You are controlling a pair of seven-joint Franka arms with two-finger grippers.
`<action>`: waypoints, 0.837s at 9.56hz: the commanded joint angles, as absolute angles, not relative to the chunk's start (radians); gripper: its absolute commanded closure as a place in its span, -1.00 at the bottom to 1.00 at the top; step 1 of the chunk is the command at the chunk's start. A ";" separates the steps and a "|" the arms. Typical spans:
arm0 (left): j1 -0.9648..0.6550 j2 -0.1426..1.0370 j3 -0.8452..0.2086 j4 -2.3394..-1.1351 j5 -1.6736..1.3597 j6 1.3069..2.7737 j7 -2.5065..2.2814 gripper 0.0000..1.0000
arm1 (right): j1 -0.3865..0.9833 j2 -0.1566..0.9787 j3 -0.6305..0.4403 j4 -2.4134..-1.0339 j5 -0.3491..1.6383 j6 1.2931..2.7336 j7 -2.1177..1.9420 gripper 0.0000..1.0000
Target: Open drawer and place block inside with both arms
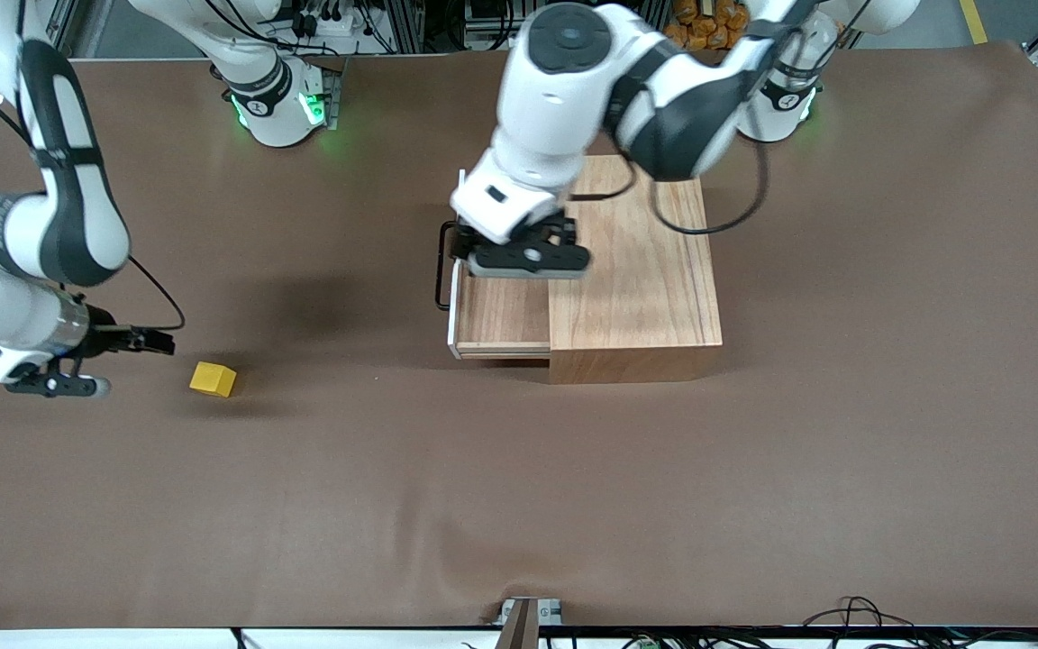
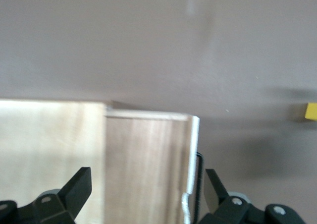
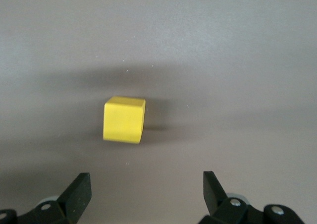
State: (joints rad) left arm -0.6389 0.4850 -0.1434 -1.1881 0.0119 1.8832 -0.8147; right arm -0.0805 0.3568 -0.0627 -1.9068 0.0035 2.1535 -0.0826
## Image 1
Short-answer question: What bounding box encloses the white-fronted drawer with black handle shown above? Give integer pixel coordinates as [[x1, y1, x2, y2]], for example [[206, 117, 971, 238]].
[[435, 221, 553, 361]]

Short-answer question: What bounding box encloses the yellow wooden block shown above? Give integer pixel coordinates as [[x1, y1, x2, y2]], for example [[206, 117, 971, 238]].
[[189, 361, 238, 398]]

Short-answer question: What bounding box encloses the wooden drawer cabinet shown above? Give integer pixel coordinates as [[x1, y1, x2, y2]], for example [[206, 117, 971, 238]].
[[546, 155, 724, 385]]

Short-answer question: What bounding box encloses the brown table cover cloth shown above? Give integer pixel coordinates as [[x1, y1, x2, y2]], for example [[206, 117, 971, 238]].
[[0, 41, 1038, 630]]

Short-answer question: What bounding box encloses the bag of orange items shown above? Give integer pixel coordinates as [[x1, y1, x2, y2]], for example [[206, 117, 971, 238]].
[[666, 0, 751, 51]]

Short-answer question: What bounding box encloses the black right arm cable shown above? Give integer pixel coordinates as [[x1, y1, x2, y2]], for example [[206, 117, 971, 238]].
[[127, 255, 187, 333]]

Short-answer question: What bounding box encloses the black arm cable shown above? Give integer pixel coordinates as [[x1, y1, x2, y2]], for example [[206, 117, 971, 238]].
[[127, 255, 187, 333], [569, 135, 769, 237]]

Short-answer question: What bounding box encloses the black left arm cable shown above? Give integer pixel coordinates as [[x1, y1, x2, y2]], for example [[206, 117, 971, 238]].
[[569, 135, 769, 237]]

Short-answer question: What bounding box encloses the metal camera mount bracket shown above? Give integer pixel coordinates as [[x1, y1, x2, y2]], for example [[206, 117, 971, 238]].
[[494, 597, 565, 649]]

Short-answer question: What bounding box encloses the looped black cable bundle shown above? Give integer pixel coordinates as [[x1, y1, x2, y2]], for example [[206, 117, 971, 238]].
[[803, 595, 966, 649]]

